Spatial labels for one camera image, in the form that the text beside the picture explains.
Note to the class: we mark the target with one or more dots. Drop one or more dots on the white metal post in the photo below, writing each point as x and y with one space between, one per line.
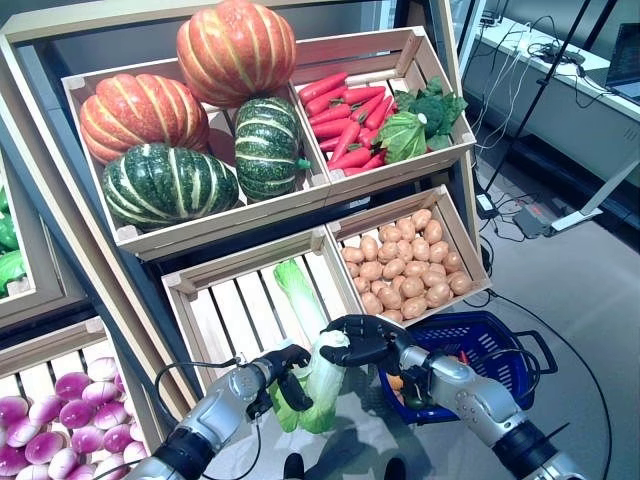
470 35

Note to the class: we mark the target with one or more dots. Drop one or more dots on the green leafy cabbage head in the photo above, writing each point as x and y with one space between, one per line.
402 137

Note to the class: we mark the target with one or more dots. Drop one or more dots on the white office desk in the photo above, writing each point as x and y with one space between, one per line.
550 100

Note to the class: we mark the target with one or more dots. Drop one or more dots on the wooden cabbage crate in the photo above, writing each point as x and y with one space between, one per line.
240 265

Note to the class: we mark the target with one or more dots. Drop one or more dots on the dark laptop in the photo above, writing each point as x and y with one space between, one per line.
625 65

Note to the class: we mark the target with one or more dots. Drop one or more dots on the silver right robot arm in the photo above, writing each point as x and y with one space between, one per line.
470 395

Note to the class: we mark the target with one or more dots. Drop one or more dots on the black robot foot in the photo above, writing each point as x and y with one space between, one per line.
294 467
395 470

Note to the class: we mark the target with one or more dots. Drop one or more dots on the black tripod pole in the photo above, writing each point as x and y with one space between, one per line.
537 95

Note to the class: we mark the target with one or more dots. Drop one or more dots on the black left robot foot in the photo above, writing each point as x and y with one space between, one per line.
294 467

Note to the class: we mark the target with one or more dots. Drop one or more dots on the purple white turnip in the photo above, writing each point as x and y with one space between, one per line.
46 447
89 439
100 394
74 386

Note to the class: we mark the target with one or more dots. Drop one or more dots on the toy orange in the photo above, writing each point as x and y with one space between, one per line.
396 387

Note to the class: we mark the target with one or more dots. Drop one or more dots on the dark green toy cucumber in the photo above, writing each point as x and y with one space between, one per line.
415 401

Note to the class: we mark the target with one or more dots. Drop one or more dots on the dark green broccoli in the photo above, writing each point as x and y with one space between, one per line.
435 107

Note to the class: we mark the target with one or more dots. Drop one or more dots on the black router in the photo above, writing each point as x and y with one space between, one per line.
492 21

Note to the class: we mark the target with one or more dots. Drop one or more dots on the wooden potato crate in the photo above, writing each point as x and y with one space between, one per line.
385 220

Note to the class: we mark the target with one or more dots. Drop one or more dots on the large orange striped pumpkin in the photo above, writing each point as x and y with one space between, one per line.
235 50

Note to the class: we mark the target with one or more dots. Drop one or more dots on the wooden carrot crate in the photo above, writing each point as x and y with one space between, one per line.
400 175

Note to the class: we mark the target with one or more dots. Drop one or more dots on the red toy carrot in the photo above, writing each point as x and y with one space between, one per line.
464 357

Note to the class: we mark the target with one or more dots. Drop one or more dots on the brown potato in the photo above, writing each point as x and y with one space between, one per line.
412 287
460 283
439 295
390 297
392 317
414 307
372 303

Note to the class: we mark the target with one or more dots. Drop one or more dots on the black right robot foot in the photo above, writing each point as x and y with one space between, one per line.
395 470

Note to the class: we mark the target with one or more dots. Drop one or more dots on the napa cabbage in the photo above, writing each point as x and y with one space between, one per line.
300 300
325 390

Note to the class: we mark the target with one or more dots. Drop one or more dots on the green leafy vegetable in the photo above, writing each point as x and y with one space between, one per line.
10 270

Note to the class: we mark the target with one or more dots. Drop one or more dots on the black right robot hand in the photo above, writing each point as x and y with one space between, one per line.
370 340

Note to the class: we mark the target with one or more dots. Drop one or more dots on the neighbouring wooden crate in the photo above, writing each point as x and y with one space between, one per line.
55 300

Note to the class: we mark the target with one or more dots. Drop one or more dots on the black power adapter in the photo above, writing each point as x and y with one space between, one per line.
487 205

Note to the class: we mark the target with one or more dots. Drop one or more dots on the wooden pumpkin crate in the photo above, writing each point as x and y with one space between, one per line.
225 225

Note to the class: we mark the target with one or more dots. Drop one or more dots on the grey floor power box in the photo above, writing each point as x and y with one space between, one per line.
535 220

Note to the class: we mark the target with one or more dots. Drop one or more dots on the wooden turnip crate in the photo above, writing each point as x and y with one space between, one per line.
45 350

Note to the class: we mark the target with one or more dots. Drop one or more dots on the blue plastic shopping basket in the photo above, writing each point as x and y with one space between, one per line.
440 340

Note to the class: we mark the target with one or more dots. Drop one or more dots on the green striped pumpkin with stem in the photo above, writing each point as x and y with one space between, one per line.
267 150

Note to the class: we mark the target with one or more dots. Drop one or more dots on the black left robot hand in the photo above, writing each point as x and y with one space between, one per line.
285 360

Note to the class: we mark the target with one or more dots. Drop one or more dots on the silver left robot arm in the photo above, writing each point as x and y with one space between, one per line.
220 410

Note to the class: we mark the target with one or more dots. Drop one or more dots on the wooden display shelf frame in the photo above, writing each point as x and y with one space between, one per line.
100 25

